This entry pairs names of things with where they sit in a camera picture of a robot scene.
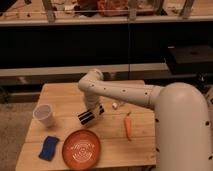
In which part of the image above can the clear plastic cup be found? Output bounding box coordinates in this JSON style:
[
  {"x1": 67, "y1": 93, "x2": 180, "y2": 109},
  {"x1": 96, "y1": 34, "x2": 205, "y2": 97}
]
[{"x1": 33, "y1": 104, "x2": 54, "y2": 127}]

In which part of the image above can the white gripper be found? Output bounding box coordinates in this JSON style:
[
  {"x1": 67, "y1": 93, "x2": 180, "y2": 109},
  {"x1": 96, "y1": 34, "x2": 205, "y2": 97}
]
[{"x1": 84, "y1": 97, "x2": 101, "y2": 110}]

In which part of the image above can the orange toy carrot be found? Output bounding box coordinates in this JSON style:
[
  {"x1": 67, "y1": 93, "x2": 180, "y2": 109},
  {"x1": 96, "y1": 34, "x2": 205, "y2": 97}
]
[{"x1": 124, "y1": 112, "x2": 132, "y2": 141}]

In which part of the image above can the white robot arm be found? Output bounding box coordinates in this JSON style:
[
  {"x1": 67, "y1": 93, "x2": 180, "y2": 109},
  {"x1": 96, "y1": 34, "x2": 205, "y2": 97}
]
[{"x1": 78, "y1": 69, "x2": 213, "y2": 171}]

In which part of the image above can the black striped eraser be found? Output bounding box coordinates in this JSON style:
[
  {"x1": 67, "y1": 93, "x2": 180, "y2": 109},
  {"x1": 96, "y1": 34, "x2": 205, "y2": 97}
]
[{"x1": 78, "y1": 105, "x2": 105, "y2": 126}]

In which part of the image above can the orange patterned plate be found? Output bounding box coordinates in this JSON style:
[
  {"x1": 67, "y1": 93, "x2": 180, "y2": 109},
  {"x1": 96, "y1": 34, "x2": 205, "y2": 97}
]
[{"x1": 62, "y1": 129, "x2": 101, "y2": 171}]

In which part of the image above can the black box on shelf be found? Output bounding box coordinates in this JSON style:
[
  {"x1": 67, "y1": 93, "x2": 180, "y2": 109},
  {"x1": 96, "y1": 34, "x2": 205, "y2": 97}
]
[{"x1": 165, "y1": 45, "x2": 213, "y2": 74}]

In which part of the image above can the blue cloth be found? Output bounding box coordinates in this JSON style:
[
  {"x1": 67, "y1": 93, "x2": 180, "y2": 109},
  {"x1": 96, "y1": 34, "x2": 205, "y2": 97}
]
[{"x1": 38, "y1": 136, "x2": 59, "y2": 161}]

